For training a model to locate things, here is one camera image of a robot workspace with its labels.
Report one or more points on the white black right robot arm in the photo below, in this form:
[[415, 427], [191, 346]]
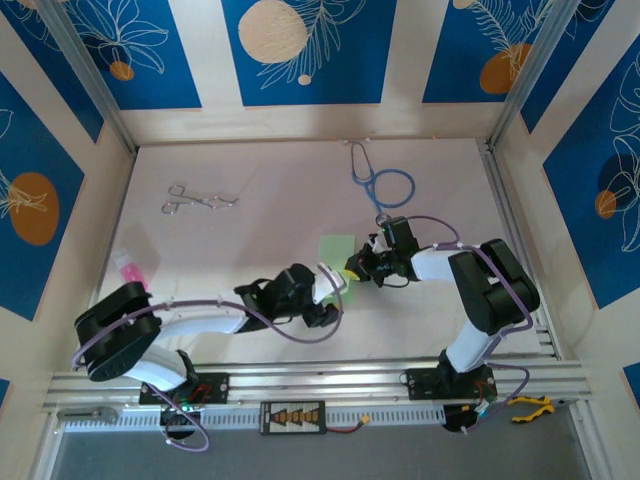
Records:
[[495, 295]]

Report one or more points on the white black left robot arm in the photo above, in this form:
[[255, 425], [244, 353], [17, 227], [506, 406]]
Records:
[[200, 322]]

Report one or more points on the blue stethoscope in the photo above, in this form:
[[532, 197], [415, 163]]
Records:
[[373, 192]]

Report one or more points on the black power distribution board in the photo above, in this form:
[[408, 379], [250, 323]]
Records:
[[292, 417]]

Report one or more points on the metal forceps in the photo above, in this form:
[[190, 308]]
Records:
[[205, 201]]

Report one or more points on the yellow black pliers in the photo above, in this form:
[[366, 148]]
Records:
[[547, 404]]

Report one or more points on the aluminium mounting rail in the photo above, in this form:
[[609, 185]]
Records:
[[325, 385]]

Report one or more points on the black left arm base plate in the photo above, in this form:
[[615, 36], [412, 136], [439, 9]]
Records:
[[217, 387]]

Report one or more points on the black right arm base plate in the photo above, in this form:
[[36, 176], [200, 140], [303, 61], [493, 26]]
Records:
[[420, 385]]

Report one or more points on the aluminium side rail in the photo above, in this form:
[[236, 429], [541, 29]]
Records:
[[505, 200]]

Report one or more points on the aluminium frame post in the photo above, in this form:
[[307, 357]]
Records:
[[87, 75], [527, 75]]

